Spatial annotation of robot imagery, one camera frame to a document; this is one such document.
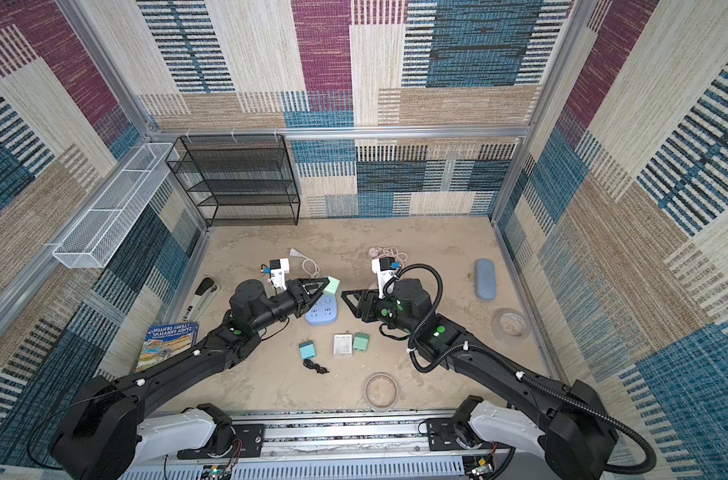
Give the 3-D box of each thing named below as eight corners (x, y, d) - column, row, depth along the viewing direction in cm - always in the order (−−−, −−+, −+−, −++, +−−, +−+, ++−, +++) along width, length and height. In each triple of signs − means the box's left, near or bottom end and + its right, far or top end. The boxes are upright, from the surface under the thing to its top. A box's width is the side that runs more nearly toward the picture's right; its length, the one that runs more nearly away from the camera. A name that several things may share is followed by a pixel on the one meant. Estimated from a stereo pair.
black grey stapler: (187, 323, 96) (179, 316, 92) (209, 285, 105) (203, 276, 101) (198, 325, 95) (191, 317, 91) (219, 286, 105) (213, 278, 101)
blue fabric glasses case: (476, 299, 100) (479, 294, 98) (475, 262, 110) (477, 257, 108) (495, 302, 100) (498, 297, 97) (492, 265, 109) (494, 260, 107)
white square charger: (333, 357, 88) (332, 353, 85) (334, 336, 92) (333, 331, 89) (352, 357, 88) (351, 353, 85) (352, 336, 92) (352, 331, 89)
